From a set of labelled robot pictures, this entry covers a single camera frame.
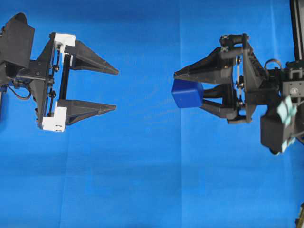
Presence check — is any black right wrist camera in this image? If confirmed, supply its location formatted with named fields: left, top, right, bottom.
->
left=0, top=12, right=36, bottom=85

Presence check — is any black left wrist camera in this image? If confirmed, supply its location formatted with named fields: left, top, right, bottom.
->
left=260, top=96, right=304, bottom=155

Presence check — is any blue block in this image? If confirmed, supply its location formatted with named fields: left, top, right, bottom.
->
left=171, top=79, right=204, bottom=109

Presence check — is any blue table cloth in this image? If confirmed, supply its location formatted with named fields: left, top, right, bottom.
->
left=0, top=0, right=304, bottom=228

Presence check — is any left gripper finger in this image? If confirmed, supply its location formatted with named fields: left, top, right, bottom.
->
left=173, top=33, right=249, bottom=84

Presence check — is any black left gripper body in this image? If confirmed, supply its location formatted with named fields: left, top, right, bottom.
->
left=234, top=40, right=285, bottom=123

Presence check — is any black aluminium frame rail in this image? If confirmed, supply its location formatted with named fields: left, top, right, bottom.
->
left=289, top=0, right=304, bottom=60

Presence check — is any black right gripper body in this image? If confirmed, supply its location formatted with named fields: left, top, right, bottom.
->
left=14, top=33, right=73, bottom=130

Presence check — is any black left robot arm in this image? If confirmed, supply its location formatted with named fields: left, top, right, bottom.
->
left=171, top=34, right=304, bottom=124

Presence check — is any left gripper white-mount finger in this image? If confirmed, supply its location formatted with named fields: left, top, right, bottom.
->
left=200, top=84, right=252, bottom=124

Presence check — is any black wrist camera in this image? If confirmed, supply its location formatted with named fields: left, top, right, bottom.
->
left=260, top=96, right=304, bottom=155
left=0, top=12, right=36, bottom=85

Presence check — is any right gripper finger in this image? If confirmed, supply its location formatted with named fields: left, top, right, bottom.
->
left=42, top=99, right=116, bottom=132
left=55, top=33, right=119, bottom=75

